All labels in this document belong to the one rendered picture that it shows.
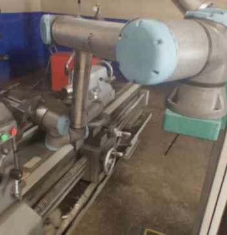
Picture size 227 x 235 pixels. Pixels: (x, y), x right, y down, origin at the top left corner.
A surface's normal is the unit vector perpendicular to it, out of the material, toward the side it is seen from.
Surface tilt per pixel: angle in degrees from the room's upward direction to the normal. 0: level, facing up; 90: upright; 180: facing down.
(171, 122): 90
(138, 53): 90
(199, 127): 90
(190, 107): 70
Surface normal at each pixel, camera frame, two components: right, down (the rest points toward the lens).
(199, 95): -0.20, 0.07
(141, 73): -0.76, 0.23
